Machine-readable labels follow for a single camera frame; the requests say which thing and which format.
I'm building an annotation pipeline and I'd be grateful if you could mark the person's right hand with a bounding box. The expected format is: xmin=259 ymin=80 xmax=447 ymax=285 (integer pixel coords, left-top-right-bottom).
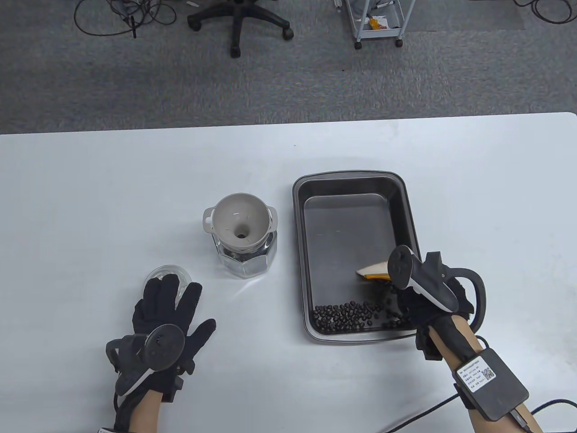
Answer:
xmin=393 ymin=277 xmax=475 ymax=332

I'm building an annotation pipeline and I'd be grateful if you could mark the person's left hand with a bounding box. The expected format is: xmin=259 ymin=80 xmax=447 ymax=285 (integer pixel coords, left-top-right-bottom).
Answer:
xmin=132 ymin=274 xmax=216 ymax=394

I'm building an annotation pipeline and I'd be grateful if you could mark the clear glass jar lid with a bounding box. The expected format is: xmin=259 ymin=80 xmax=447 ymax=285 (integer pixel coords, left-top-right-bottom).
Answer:
xmin=145 ymin=265 xmax=192 ymax=300

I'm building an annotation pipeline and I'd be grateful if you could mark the orange brush with pale bristles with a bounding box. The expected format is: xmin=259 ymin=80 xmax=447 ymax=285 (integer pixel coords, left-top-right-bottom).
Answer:
xmin=356 ymin=261 xmax=393 ymax=282

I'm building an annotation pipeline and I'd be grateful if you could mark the coffee beans group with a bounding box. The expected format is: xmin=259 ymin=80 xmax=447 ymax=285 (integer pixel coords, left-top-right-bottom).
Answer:
xmin=312 ymin=284 xmax=413 ymax=335

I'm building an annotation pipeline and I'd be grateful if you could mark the dark metal baking tray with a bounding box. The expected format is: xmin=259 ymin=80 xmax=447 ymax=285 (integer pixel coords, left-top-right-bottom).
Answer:
xmin=292 ymin=170 xmax=422 ymax=344

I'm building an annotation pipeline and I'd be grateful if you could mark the beige plastic funnel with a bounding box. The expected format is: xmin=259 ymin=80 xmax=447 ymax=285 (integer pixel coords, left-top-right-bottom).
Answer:
xmin=202 ymin=193 xmax=278 ymax=252

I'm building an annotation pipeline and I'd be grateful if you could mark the person's left forearm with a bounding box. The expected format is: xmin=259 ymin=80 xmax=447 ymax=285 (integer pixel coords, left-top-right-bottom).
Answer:
xmin=115 ymin=390 xmax=163 ymax=433

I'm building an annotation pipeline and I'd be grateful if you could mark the person's right forearm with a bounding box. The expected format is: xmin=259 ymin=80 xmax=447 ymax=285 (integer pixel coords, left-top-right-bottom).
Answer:
xmin=428 ymin=313 xmax=544 ymax=433

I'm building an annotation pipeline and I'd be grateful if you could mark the grey tracking controller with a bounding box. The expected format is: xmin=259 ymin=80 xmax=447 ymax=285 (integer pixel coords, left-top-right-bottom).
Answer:
xmin=388 ymin=245 xmax=487 ymax=336
xmin=106 ymin=324 xmax=186 ymax=397

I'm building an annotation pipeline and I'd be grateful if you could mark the clear glass jar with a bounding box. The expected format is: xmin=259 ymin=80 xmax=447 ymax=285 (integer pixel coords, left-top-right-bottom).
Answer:
xmin=214 ymin=228 xmax=277 ymax=280

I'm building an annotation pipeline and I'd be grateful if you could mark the black wrist sensor box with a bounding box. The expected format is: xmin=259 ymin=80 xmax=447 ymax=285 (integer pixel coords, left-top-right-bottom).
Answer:
xmin=452 ymin=348 xmax=529 ymax=422

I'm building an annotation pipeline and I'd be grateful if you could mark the white rolling cart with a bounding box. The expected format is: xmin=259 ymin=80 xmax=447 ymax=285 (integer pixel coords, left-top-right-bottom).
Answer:
xmin=336 ymin=0 xmax=416 ymax=49

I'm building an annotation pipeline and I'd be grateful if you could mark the black office chair base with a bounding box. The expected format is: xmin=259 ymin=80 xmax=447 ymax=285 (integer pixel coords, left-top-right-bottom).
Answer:
xmin=187 ymin=0 xmax=294 ymax=58

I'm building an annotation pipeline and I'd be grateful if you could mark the black floor cable bundle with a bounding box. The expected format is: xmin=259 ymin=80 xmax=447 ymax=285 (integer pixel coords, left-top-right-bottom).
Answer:
xmin=73 ymin=0 xmax=177 ymax=39

